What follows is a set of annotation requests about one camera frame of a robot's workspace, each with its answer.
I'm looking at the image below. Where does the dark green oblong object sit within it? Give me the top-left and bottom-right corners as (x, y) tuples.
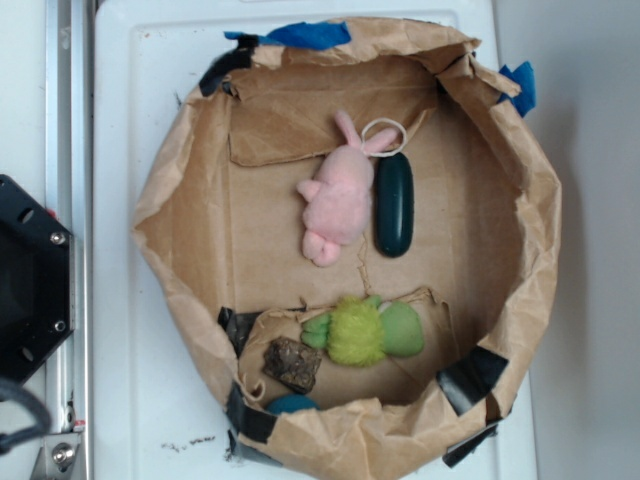
(375, 153), (414, 258)

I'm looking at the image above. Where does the pink plush bunny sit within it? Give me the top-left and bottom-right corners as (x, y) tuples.
(296, 110), (374, 267)

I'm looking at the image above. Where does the white plastic tray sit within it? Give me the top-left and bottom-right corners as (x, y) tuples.
(91, 0), (540, 480)

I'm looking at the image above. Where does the brown rough rock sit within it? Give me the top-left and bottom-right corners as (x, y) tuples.
(263, 337), (322, 394)

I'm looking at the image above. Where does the teal ball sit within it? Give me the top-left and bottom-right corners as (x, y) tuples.
(266, 394), (320, 415)

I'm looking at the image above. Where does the aluminium frame rail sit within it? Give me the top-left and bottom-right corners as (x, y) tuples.
(31, 1), (97, 479)

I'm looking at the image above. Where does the brown paper-lined bin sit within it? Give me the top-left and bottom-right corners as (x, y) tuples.
(133, 17), (561, 479)

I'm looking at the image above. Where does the grey cable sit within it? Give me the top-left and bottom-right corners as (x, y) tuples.
(0, 377), (53, 457)

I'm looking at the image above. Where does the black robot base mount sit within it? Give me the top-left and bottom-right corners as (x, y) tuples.
(1, 174), (73, 384)

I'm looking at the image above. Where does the green fuzzy plush toy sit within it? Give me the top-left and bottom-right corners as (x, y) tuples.
(300, 295), (425, 367)

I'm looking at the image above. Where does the white rubber band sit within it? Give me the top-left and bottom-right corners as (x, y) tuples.
(360, 117), (407, 158)

